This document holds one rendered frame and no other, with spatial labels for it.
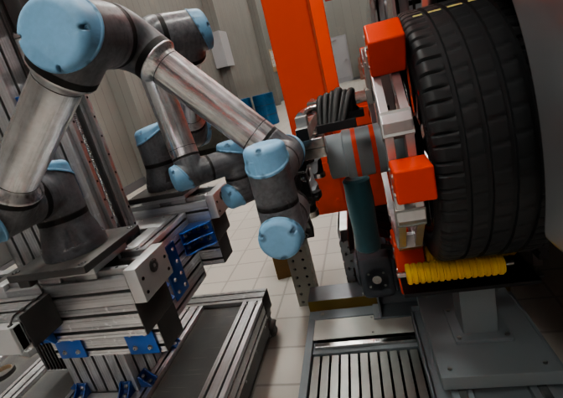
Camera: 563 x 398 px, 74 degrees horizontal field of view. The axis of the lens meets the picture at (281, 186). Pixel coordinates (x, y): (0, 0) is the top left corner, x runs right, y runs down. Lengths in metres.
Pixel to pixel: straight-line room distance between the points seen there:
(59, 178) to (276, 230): 0.58
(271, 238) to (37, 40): 0.47
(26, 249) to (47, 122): 0.70
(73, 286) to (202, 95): 0.58
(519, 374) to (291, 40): 1.24
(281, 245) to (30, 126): 0.48
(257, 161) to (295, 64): 0.90
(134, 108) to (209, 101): 5.36
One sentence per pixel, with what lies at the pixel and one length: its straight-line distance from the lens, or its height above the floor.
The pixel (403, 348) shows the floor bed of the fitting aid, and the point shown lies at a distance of 1.58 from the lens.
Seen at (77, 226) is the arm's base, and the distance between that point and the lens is 1.03.
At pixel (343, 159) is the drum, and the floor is 0.85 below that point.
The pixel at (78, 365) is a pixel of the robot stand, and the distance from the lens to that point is 1.58.
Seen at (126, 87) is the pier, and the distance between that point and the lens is 6.11.
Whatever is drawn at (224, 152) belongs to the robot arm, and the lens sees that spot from 1.07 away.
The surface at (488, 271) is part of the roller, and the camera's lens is 1.13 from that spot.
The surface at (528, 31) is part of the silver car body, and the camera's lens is 0.70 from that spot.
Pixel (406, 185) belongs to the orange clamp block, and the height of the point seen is 0.85.
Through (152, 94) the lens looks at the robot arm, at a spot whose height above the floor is 1.14.
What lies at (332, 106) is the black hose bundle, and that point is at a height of 1.01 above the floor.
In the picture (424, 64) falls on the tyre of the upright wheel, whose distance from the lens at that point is 0.83.
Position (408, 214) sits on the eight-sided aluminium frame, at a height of 0.75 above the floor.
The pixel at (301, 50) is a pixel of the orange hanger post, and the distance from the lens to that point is 1.47.
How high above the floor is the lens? 1.11
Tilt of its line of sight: 16 degrees down
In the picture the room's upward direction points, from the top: 14 degrees counter-clockwise
